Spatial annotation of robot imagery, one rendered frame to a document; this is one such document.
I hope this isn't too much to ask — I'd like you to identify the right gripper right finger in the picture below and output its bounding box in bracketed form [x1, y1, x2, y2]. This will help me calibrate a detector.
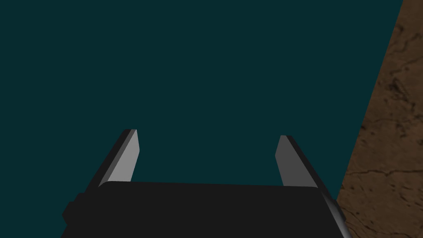
[275, 135, 336, 201]

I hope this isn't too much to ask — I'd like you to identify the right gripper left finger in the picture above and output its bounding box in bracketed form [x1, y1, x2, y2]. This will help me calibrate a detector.
[85, 129, 140, 194]

